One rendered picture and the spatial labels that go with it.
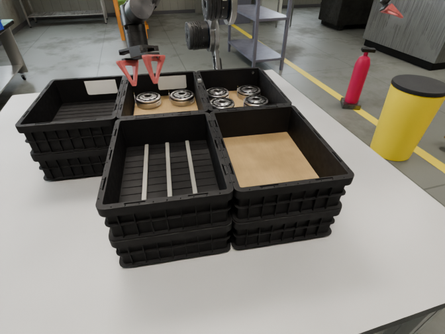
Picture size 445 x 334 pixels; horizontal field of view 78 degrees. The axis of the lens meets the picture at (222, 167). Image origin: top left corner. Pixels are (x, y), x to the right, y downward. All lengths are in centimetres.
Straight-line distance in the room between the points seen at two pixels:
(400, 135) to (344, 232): 169
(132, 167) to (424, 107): 205
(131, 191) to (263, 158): 41
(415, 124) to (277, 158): 170
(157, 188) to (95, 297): 30
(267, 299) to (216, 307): 12
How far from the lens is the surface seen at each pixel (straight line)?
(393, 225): 100
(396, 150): 259
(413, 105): 241
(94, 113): 126
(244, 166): 86
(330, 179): 70
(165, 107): 122
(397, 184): 117
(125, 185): 83
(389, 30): 560
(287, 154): 93
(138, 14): 79
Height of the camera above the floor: 136
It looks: 38 degrees down
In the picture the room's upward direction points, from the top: straight up
